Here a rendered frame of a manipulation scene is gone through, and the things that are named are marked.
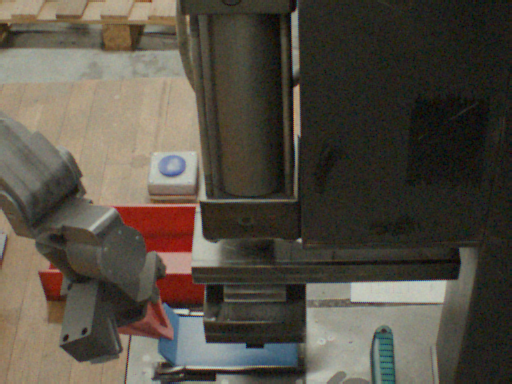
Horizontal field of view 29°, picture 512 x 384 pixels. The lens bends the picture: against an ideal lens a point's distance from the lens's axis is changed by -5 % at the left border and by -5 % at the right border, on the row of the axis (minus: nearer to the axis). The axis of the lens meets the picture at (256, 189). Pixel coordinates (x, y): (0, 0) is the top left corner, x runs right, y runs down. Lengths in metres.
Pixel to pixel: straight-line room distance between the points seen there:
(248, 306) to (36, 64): 2.32
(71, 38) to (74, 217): 2.36
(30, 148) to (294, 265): 0.28
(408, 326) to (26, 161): 0.54
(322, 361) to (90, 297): 0.34
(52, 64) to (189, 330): 2.14
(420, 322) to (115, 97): 0.63
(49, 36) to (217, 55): 2.57
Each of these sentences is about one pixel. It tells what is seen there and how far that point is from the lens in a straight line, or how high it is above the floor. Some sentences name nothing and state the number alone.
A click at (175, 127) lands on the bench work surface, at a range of 1.56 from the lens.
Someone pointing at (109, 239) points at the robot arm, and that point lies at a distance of 0.97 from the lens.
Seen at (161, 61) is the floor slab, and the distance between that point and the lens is 3.17.
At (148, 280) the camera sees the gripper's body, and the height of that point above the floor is 1.11.
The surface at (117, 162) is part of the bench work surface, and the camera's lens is 1.51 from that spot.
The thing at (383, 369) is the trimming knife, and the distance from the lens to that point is 1.22.
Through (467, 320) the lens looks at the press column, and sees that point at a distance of 1.02.
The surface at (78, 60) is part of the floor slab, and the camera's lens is 3.23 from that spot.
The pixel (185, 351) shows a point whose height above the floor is 0.99.
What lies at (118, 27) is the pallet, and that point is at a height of 0.09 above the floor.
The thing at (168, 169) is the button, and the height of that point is 0.94.
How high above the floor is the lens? 1.92
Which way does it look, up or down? 45 degrees down
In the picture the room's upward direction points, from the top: 3 degrees counter-clockwise
